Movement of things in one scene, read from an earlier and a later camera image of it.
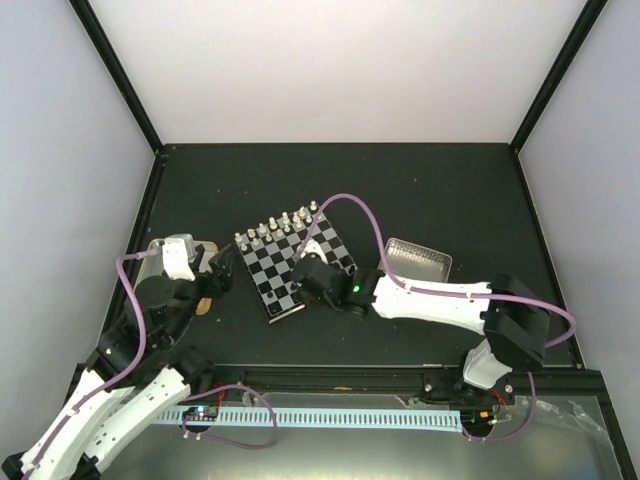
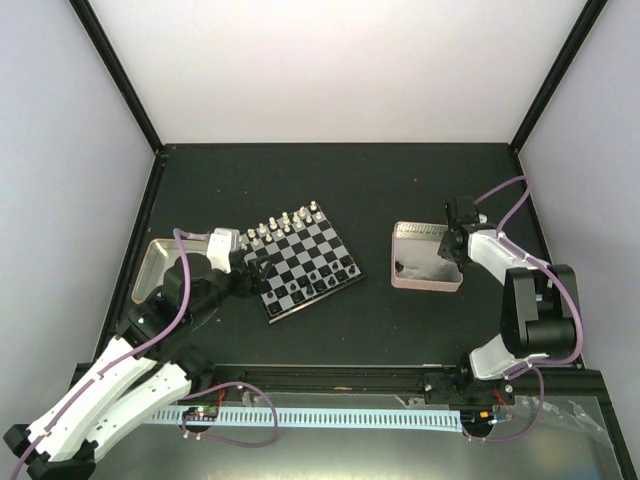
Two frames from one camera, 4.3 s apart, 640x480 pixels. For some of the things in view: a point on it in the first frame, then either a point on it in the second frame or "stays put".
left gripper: (224, 280) to (256, 280)
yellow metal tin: (154, 265) stays put
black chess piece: (345, 261) stays put
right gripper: (303, 290) to (443, 250)
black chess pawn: (281, 291) stays put
